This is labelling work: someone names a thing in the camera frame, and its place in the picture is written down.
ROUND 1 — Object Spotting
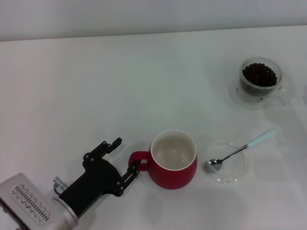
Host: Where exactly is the small clear glass dish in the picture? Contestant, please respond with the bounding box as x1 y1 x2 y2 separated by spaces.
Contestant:
199 141 248 184

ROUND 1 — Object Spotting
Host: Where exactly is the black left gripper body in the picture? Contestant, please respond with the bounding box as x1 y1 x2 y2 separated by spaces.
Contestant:
59 159 123 215

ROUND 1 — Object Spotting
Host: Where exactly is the coffee beans heap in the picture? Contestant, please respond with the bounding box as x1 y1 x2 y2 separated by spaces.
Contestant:
241 62 278 87

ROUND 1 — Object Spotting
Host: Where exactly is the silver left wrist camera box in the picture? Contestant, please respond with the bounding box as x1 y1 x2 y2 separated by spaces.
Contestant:
0 172 53 230

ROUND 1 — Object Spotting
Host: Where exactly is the glass cup with handle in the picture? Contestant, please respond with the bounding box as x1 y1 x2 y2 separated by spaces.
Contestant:
239 57 286 106

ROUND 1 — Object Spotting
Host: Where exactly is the clear glass saucer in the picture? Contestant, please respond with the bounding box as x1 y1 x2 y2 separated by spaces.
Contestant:
229 76 287 110

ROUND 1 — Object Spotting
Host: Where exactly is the red ceramic mug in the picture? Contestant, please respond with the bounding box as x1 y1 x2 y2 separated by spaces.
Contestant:
128 129 198 190

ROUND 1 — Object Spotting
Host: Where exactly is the blue handled metal spoon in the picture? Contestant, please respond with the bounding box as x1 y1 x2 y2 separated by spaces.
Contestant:
203 128 278 173

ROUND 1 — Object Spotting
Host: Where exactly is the silver cable connector plug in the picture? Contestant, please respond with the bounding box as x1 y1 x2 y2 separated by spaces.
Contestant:
53 176 68 194

